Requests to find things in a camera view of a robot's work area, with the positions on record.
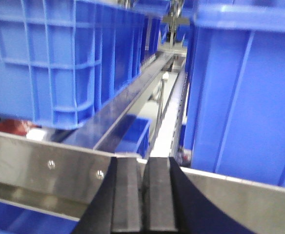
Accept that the stainless steel shelf beam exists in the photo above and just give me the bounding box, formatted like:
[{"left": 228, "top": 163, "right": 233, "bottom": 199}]
[{"left": 0, "top": 132, "right": 285, "bottom": 234}]

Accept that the blue crate on upper shelf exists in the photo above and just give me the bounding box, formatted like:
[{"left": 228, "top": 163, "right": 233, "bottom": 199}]
[{"left": 0, "top": 0, "right": 167, "bottom": 130}]

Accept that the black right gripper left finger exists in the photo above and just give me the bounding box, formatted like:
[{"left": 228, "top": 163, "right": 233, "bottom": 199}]
[{"left": 71, "top": 157, "right": 143, "bottom": 234}]

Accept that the upper right blue crate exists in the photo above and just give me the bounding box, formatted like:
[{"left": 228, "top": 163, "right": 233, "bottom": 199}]
[{"left": 184, "top": 0, "right": 285, "bottom": 187}]

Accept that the front centre blue bin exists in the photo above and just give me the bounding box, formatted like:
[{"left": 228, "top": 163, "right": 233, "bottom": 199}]
[{"left": 0, "top": 202, "right": 77, "bottom": 234}]

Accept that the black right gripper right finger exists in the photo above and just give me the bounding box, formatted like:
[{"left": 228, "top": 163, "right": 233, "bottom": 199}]
[{"left": 143, "top": 157, "right": 249, "bottom": 234}]

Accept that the rear centre blue bin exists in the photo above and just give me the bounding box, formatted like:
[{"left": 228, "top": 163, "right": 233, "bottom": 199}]
[{"left": 115, "top": 115, "right": 151, "bottom": 158}]

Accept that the blue bin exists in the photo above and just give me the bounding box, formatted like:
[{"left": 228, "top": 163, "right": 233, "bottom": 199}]
[
  {"left": 0, "top": 202, "right": 77, "bottom": 234},
  {"left": 115, "top": 115, "right": 151, "bottom": 158}
]

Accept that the red packaging bag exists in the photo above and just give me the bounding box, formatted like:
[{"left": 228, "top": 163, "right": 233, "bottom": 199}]
[{"left": 0, "top": 119, "right": 39, "bottom": 136}]

